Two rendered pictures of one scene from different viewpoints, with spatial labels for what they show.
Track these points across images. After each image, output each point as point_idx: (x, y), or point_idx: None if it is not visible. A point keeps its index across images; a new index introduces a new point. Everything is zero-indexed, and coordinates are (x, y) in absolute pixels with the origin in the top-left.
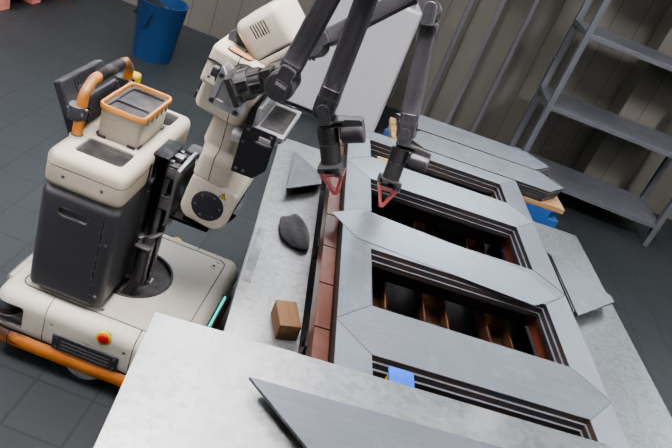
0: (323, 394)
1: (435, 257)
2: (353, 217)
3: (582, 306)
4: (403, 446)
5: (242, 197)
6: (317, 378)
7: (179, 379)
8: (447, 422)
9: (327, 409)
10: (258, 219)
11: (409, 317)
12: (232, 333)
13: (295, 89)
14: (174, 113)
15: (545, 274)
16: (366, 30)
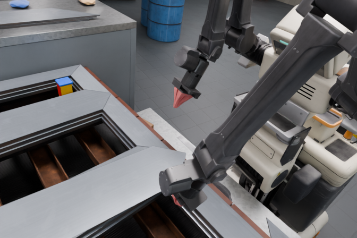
0: (81, 23)
1: (91, 186)
2: (173, 162)
3: None
4: (49, 16)
5: (252, 172)
6: (85, 24)
7: (113, 16)
8: (36, 28)
9: (76, 15)
10: (232, 180)
11: (78, 117)
12: (152, 113)
13: (224, 34)
14: (349, 161)
15: None
16: None
